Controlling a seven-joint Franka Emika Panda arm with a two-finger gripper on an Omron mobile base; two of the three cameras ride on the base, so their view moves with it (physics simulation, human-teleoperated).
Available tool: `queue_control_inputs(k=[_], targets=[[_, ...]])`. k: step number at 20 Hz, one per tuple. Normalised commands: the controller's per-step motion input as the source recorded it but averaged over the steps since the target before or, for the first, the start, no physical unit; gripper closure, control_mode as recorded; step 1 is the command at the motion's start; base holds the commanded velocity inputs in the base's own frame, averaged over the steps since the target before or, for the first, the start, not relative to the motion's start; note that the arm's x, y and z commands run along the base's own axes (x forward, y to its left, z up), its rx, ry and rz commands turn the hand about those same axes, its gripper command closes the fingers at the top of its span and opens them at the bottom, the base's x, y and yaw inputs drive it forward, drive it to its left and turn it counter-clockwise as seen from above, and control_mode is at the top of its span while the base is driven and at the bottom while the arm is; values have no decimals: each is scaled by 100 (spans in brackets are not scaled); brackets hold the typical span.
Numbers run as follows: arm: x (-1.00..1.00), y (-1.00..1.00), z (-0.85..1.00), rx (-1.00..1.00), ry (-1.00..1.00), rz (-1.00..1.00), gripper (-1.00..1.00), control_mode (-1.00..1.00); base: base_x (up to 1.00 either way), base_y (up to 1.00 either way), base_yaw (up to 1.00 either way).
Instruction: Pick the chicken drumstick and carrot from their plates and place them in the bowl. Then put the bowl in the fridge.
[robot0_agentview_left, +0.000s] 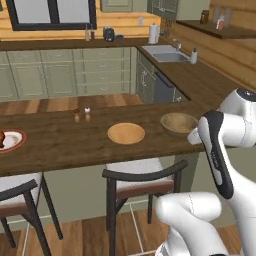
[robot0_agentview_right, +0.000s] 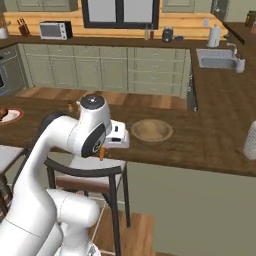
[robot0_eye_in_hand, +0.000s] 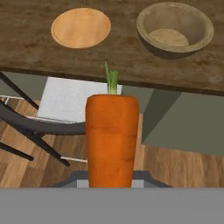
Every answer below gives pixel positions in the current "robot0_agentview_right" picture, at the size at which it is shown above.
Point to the white soap dispenser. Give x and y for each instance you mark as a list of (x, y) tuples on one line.
[(240, 65)]

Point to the green wall cupboard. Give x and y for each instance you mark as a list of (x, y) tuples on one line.
[(46, 4), (178, 3)]

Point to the dark jar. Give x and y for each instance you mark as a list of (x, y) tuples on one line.
[(251, 18)]

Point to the white kettle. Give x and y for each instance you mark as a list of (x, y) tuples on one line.
[(214, 36)]

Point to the black-framed window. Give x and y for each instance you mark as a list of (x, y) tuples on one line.
[(120, 11)]

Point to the grey sink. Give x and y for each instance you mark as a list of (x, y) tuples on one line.
[(216, 60)]

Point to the dark slim bottle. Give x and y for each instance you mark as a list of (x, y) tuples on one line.
[(152, 33)]

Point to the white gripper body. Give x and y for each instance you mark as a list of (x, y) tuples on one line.
[(117, 144)]

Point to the silver tap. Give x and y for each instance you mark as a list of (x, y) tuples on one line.
[(232, 47)]

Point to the pale slim bottle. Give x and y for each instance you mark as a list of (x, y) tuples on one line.
[(146, 32)]

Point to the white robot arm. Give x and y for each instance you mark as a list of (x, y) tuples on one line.
[(40, 186)]

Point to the green lower cupboard run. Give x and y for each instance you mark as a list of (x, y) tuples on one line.
[(110, 70)]

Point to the orange carrot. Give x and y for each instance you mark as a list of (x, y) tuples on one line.
[(102, 154)]

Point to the small dark bowl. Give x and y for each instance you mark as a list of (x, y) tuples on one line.
[(179, 38)]

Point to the red-rimmed white plate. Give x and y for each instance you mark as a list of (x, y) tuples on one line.
[(15, 115)]

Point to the brown chicken drumstick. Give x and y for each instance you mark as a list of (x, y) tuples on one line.
[(2, 114)]

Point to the white pot with tools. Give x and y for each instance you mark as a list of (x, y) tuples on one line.
[(3, 32)]

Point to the grey oven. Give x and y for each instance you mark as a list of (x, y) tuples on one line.
[(10, 71)]

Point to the black stool with white seat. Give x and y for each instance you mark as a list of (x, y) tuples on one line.
[(100, 166)]

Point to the brown knife block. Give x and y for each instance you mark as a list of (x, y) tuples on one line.
[(24, 29)]

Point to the wooden bowl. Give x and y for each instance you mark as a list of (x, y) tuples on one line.
[(151, 130)]

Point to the white and black microwave oven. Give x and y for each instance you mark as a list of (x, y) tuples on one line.
[(55, 30)]

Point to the white textured jar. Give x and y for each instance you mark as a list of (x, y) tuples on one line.
[(250, 141)]

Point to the dark dishwasher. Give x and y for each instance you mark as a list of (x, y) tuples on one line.
[(192, 90)]

